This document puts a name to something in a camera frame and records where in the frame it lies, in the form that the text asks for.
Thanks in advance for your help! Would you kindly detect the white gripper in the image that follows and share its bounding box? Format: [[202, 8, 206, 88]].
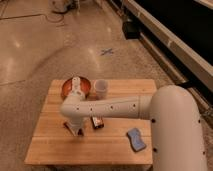
[[68, 117, 84, 133]]

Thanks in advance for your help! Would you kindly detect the dark red chili pepper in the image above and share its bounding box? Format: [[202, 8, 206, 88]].
[[63, 122, 84, 136]]

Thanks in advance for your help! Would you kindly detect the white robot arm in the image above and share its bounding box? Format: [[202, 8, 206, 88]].
[[61, 85, 208, 171]]

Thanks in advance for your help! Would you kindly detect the orange bowl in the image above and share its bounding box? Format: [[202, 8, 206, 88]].
[[61, 76, 91, 99]]

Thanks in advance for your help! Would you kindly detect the white bottle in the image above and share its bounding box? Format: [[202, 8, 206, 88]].
[[72, 77, 81, 92]]

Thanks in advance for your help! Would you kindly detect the white cup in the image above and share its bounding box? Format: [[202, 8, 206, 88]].
[[94, 79, 108, 99]]

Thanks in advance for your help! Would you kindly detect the blue sponge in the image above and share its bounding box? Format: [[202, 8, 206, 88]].
[[126, 128, 146, 152]]

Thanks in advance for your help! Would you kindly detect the black box under counter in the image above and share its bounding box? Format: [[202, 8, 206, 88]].
[[122, 21, 140, 39]]

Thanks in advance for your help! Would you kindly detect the white object on floor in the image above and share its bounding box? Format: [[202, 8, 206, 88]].
[[49, 0, 81, 14]]

